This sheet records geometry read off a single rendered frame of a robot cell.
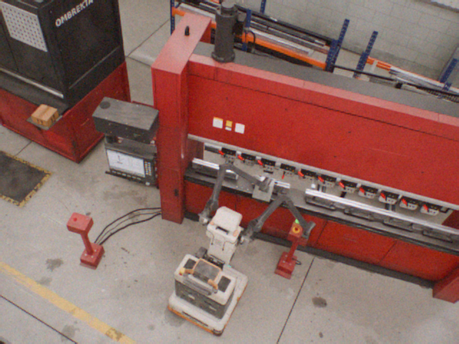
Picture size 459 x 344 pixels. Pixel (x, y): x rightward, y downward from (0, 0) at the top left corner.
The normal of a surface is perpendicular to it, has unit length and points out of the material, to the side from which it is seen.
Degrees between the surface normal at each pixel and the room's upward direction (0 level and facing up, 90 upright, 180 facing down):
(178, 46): 0
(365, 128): 90
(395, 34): 90
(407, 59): 90
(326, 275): 0
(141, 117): 0
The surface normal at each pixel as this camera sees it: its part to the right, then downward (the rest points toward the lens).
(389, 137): -0.28, 0.74
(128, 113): 0.07, -0.61
